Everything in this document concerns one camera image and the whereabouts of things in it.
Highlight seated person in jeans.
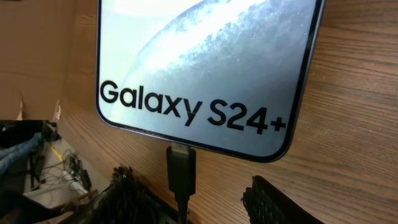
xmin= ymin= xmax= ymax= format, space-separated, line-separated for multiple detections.
xmin=1 ymin=120 xmax=60 ymax=177

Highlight tangled wires on floor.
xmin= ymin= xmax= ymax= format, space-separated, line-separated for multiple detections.
xmin=27 ymin=142 xmax=93 ymax=200

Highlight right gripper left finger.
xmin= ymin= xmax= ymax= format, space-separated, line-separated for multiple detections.
xmin=62 ymin=167 xmax=174 ymax=224

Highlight blue Galaxy smartphone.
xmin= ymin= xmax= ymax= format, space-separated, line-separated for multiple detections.
xmin=96 ymin=0 xmax=325 ymax=162

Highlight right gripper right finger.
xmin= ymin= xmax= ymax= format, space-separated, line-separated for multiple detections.
xmin=241 ymin=175 xmax=323 ymax=224

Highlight black USB charging cable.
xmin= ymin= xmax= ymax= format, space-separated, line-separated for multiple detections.
xmin=165 ymin=142 xmax=197 ymax=224

